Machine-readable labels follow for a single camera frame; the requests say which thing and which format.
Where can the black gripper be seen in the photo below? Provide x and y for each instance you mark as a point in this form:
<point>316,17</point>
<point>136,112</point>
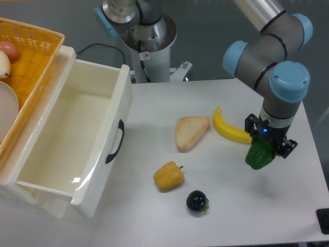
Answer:
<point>273,129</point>

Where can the green bell pepper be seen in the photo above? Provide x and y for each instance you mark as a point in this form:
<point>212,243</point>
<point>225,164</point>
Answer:
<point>260,154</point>

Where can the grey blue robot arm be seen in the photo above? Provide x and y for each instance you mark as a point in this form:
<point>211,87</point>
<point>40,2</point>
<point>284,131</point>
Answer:
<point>262,66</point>

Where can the yellow bell pepper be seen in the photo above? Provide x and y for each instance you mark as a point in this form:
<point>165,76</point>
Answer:
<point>169,176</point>

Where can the white open upper drawer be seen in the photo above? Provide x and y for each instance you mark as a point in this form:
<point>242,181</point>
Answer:
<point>69,155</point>

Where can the white drawer cabinet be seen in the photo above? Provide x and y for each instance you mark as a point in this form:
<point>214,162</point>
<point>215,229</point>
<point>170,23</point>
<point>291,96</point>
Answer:
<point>19,149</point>

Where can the yellow banana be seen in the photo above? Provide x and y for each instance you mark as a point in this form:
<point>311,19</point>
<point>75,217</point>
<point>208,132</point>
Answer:
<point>227,131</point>

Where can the toasted bread slice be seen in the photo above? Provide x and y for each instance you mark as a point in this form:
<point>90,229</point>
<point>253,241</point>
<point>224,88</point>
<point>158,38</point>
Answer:
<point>189,130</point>

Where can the black device at edge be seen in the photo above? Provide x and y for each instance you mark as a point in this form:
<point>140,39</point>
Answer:
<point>323,219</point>

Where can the dark purple mangosteen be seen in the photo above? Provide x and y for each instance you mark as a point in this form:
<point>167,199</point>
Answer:
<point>197,202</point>

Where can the orange woven basket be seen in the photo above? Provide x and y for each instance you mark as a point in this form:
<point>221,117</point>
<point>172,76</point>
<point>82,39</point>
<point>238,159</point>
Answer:
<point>38,48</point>

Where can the white plate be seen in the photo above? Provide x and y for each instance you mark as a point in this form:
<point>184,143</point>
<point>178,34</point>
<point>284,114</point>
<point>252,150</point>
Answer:
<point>9,109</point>

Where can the white onion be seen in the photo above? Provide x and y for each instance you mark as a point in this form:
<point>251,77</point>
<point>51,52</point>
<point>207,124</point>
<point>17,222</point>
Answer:
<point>5,66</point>

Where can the red onion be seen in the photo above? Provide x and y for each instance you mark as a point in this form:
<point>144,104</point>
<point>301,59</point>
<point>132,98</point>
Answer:
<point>10,50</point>

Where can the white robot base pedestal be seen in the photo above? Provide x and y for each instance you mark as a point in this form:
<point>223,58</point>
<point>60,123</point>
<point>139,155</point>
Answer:
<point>150,48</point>

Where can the black drawer handle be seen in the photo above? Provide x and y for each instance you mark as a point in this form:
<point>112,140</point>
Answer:
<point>117,143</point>

